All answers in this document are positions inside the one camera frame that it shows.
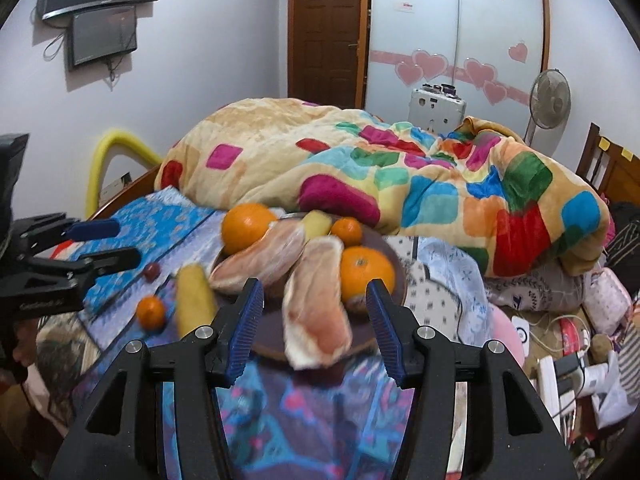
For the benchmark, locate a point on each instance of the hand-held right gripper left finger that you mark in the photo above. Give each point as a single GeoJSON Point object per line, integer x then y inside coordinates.
{"type": "Point", "coordinates": [242, 330]}

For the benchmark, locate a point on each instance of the pink patterned pouch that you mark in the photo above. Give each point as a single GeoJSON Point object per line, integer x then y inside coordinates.
{"type": "Point", "coordinates": [607, 300]}

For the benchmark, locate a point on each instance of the wooden wardrobe with heart stickers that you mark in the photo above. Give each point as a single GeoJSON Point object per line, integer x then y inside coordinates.
{"type": "Point", "coordinates": [450, 20]}

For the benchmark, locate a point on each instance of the group of small jars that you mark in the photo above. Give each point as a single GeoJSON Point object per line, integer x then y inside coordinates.
{"type": "Point", "coordinates": [440, 89]}

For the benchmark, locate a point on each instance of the white power strip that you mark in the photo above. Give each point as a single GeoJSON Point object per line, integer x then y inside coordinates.
{"type": "Point", "coordinates": [552, 390]}

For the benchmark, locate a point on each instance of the black backpack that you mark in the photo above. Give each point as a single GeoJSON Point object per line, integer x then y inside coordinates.
{"type": "Point", "coordinates": [626, 220]}

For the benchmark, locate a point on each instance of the colourful checked blanket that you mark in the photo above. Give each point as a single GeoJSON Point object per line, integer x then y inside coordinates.
{"type": "Point", "coordinates": [400, 175]}

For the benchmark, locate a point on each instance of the large orange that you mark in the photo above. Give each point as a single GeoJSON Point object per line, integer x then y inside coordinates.
{"type": "Point", "coordinates": [245, 230]}

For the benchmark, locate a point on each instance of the small red fruit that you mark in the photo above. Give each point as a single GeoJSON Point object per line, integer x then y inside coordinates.
{"type": "Point", "coordinates": [151, 271]}

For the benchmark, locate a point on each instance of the blue patterned bedsheet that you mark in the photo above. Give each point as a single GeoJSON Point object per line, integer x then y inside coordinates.
{"type": "Point", "coordinates": [165, 215]}

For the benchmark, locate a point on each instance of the white patterned cloth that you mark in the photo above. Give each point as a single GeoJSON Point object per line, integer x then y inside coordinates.
{"type": "Point", "coordinates": [440, 280]}

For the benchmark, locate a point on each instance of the white bedside cabinet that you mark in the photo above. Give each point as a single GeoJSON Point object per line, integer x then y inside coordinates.
{"type": "Point", "coordinates": [437, 109]}

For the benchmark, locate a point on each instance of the brown round plate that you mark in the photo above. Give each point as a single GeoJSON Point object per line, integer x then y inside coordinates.
{"type": "Point", "coordinates": [390, 260]}

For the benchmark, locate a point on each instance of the brown wooden door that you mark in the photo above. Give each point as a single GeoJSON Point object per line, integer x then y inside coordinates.
{"type": "Point", "coordinates": [327, 30]}

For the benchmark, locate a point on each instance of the wooden headboard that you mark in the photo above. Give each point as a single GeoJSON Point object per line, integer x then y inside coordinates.
{"type": "Point", "coordinates": [607, 160]}

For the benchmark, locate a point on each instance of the standing fan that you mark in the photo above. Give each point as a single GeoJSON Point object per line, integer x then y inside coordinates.
{"type": "Point", "coordinates": [550, 100]}

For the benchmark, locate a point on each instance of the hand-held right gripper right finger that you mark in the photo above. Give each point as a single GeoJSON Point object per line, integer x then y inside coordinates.
{"type": "Point", "coordinates": [387, 330]}

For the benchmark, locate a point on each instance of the banana piece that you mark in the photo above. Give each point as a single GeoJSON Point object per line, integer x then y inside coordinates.
{"type": "Point", "coordinates": [317, 224]}
{"type": "Point", "coordinates": [192, 305]}

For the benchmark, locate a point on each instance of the orange with sticker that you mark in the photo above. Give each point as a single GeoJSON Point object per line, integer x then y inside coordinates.
{"type": "Point", "coordinates": [367, 270]}

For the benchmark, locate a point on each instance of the wooden bed frame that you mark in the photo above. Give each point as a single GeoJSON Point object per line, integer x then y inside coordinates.
{"type": "Point", "coordinates": [125, 187]}

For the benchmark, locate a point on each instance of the small black wall monitor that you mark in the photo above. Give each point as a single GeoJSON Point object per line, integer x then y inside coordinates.
{"type": "Point", "coordinates": [102, 35]}

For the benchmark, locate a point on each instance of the small mandarin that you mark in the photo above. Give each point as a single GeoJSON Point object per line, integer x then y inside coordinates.
{"type": "Point", "coordinates": [151, 313]}
{"type": "Point", "coordinates": [346, 230]}

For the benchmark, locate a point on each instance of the peeled pomelo segment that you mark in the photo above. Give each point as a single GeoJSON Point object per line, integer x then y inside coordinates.
{"type": "Point", "coordinates": [315, 305]}
{"type": "Point", "coordinates": [260, 260]}

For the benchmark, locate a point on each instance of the yellow foam tube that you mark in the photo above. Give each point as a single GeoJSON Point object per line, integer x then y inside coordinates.
{"type": "Point", "coordinates": [107, 146]}

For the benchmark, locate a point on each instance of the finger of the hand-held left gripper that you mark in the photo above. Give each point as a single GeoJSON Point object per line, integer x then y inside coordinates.
{"type": "Point", "coordinates": [115, 260]}
{"type": "Point", "coordinates": [95, 230]}

